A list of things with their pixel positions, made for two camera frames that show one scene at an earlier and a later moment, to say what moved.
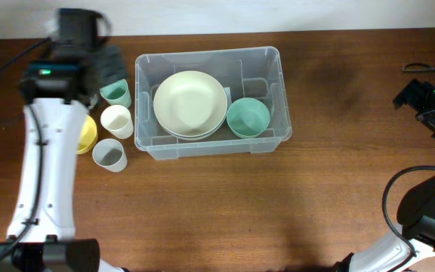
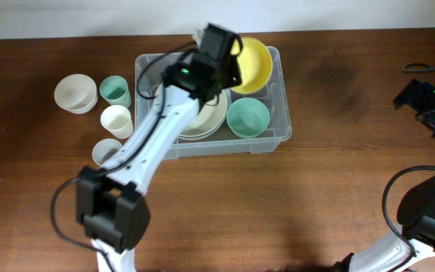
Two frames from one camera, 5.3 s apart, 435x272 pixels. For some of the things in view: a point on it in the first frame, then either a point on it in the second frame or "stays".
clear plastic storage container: x=210 y=101 stays
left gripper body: x=112 y=69 -> x=230 y=75
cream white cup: x=117 y=120 stays
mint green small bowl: x=248 y=118 stays
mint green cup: x=117 y=93 stays
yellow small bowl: x=88 y=135 -> x=255 y=64
